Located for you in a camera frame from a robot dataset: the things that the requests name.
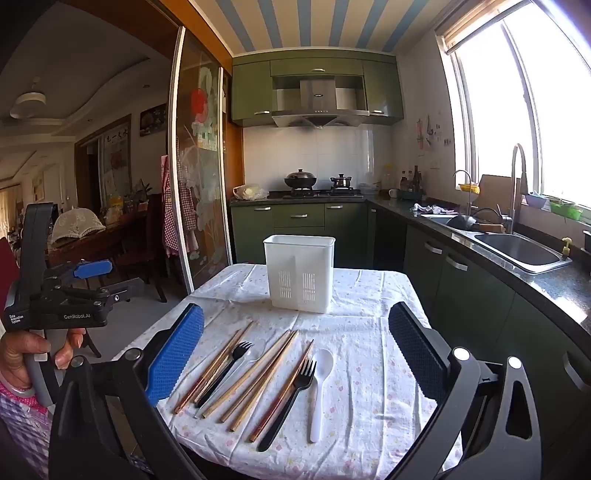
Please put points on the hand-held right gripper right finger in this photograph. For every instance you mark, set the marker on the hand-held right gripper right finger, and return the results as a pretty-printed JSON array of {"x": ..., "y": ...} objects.
[{"x": 415, "y": 355}]

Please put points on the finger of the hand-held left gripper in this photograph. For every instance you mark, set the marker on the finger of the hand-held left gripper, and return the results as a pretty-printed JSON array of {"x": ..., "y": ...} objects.
[
  {"x": 99, "y": 295},
  {"x": 94, "y": 269}
]

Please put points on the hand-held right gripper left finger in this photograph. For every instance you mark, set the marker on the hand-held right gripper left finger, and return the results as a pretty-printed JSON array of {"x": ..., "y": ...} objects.
[{"x": 178, "y": 355}]

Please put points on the wooden chopstick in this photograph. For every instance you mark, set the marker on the wooden chopstick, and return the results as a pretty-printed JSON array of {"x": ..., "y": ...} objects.
[
  {"x": 235, "y": 343},
  {"x": 272, "y": 408},
  {"x": 251, "y": 404},
  {"x": 207, "y": 371},
  {"x": 290, "y": 374},
  {"x": 258, "y": 376},
  {"x": 249, "y": 368}
]

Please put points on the black plastic fork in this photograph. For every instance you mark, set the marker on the black plastic fork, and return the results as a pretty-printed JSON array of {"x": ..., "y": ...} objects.
[
  {"x": 286, "y": 410},
  {"x": 231, "y": 364}
]

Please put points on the white plastic utensil holder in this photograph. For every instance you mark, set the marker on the white plastic utensil holder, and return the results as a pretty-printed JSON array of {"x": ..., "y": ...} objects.
[{"x": 300, "y": 258}]

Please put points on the person's left forearm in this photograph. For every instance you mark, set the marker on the person's left forearm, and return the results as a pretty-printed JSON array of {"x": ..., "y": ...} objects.
[{"x": 18, "y": 399}]

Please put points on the person's left hand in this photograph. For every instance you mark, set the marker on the person's left hand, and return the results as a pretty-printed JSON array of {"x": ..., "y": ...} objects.
[{"x": 18, "y": 357}]

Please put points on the wooden dining table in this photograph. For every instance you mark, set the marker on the wooden dining table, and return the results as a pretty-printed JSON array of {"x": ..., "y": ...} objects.
[{"x": 92, "y": 242}]

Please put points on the lace food cover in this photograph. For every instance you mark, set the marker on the lace food cover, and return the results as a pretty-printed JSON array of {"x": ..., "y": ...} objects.
[{"x": 78, "y": 226}]

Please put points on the dark wooden chair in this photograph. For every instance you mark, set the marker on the dark wooden chair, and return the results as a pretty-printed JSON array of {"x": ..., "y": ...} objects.
[{"x": 147, "y": 249}]

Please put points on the red chair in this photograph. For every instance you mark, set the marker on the red chair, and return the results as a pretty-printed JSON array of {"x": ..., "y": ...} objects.
[{"x": 7, "y": 272}]

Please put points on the white floral tablecloth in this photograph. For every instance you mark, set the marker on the white floral tablecloth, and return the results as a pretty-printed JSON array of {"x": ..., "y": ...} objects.
[{"x": 360, "y": 323}]

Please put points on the yellow jar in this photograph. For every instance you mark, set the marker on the yellow jar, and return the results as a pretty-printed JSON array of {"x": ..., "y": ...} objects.
[{"x": 114, "y": 203}]

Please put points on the green base cabinet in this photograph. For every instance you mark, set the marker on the green base cabinet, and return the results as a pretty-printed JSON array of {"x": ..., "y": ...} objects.
[
  {"x": 471, "y": 295},
  {"x": 300, "y": 217}
]

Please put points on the potted plant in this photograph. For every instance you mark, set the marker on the potted plant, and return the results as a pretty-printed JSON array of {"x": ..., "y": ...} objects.
[{"x": 141, "y": 191}]

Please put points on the red checkered apron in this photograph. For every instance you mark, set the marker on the red checkered apron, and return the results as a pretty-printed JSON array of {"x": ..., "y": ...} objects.
[{"x": 168, "y": 207}]

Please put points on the checked purple clothing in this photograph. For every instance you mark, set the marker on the checked purple clothing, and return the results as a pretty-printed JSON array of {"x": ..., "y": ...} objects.
[{"x": 23, "y": 443}]

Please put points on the flower print sliding glass door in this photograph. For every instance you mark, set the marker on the flower print sliding glass door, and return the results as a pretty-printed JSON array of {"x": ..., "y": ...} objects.
[{"x": 203, "y": 184}]

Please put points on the black pan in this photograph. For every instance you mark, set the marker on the black pan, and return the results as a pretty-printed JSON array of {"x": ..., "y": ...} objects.
[{"x": 461, "y": 221}]

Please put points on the crumpled dishcloth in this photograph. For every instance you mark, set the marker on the crumpled dishcloth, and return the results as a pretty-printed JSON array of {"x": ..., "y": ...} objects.
[{"x": 431, "y": 208}]

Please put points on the steel sink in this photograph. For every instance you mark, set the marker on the steel sink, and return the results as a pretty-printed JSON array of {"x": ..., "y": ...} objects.
[{"x": 521, "y": 251}]

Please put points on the black kitchen countertop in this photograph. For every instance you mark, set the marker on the black kitchen countertop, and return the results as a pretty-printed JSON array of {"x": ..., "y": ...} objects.
[{"x": 554, "y": 286}]

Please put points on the dark framed picture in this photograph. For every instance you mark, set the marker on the dark framed picture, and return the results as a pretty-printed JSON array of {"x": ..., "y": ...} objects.
[{"x": 152, "y": 120}]

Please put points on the green condiment tray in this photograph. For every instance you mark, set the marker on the green condiment tray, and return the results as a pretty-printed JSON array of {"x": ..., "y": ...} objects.
[{"x": 411, "y": 194}]

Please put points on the small chrome faucet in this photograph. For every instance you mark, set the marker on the small chrome faucet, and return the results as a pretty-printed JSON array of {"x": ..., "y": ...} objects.
[{"x": 469, "y": 194}]

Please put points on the white plastic bag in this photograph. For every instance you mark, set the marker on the white plastic bag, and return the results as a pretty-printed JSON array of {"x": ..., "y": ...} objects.
[{"x": 251, "y": 191}]

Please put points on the yellow basket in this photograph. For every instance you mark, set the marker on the yellow basket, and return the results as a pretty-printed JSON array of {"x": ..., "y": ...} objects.
[{"x": 468, "y": 188}]

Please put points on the dark glass bottle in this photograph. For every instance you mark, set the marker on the dark glass bottle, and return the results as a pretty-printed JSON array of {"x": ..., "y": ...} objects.
[{"x": 417, "y": 177}]

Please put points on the wooden cutting board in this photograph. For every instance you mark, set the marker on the wooden cutting board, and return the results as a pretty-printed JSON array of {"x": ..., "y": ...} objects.
[{"x": 494, "y": 194}]

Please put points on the yellow oil bottle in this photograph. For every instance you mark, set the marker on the yellow oil bottle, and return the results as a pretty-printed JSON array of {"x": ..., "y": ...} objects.
[{"x": 388, "y": 175}]

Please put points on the white ceiling lamp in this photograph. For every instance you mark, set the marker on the white ceiling lamp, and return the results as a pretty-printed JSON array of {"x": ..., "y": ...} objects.
[{"x": 27, "y": 99}]

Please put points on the small yellow-topped tap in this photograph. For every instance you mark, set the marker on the small yellow-topped tap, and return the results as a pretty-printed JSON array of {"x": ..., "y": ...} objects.
[{"x": 566, "y": 247}]

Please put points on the small lidded pot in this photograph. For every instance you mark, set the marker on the small lidded pot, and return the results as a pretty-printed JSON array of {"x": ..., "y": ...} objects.
[{"x": 341, "y": 182}]

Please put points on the gas stove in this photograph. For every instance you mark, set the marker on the gas stove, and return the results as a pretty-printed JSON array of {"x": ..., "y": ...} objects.
[{"x": 318, "y": 194}]

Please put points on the purple bowl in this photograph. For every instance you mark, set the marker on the purple bowl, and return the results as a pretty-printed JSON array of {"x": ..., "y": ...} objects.
[{"x": 535, "y": 200}]

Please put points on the tall chrome faucet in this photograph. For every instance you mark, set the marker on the tall chrome faucet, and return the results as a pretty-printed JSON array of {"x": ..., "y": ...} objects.
[{"x": 516, "y": 184}]

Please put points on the green plastic container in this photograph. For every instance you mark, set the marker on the green plastic container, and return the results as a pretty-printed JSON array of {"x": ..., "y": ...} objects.
[{"x": 565, "y": 210}]

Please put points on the black wok with lid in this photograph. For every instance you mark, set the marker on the black wok with lid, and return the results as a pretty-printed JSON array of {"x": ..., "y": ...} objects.
[{"x": 301, "y": 179}]

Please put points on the kitchen window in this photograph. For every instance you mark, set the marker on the kitchen window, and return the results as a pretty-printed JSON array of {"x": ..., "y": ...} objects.
[{"x": 489, "y": 115}]

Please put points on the steel range hood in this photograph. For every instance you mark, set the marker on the steel range hood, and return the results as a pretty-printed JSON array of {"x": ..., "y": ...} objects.
[{"x": 318, "y": 99}]

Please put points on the calligraphy wall poster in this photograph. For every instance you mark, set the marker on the calligraphy wall poster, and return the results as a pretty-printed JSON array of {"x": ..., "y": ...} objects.
[{"x": 115, "y": 157}]

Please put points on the green wall cabinet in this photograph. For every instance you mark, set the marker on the green wall cabinet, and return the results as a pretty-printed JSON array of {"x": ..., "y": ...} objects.
[{"x": 249, "y": 87}]

